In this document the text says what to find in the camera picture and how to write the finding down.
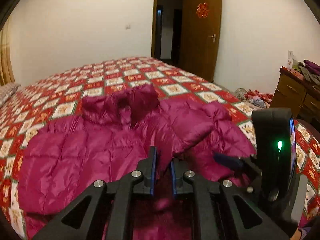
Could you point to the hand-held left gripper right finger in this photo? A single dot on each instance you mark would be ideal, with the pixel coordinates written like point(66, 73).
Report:
point(173, 177)

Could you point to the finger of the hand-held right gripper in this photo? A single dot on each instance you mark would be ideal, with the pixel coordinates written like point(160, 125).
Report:
point(225, 159)

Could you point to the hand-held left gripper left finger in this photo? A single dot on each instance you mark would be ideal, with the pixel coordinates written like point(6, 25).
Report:
point(154, 165)

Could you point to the magenta down jacket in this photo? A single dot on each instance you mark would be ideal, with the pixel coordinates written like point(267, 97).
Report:
point(75, 155)

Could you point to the pile of clothes on floor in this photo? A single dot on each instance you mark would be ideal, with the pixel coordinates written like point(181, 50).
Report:
point(255, 97)

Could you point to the pile of clothes on dresser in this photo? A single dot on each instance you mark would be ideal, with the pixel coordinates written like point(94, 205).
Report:
point(308, 71)

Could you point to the wooden dresser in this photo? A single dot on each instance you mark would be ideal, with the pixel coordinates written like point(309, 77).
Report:
point(290, 92)

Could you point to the brown wooden door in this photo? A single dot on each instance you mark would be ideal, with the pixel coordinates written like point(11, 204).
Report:
point(200, 50)

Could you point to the red printed blanket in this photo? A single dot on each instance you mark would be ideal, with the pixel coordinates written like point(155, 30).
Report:
point(75, 80)

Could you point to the red paper door decoration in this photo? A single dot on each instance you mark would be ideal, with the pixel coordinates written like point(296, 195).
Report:
point(202, 10)

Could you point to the striped pillow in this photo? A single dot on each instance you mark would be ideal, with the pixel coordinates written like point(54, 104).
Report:
point(7, 92)

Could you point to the wooden headboard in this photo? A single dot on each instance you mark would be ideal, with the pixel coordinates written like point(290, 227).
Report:
point(5, 60)

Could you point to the white wall sticker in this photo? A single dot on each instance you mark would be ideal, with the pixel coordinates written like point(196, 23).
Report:
point(290, 58)

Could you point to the brown door frame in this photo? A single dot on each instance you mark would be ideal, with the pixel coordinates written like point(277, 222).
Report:
point(153, 30)

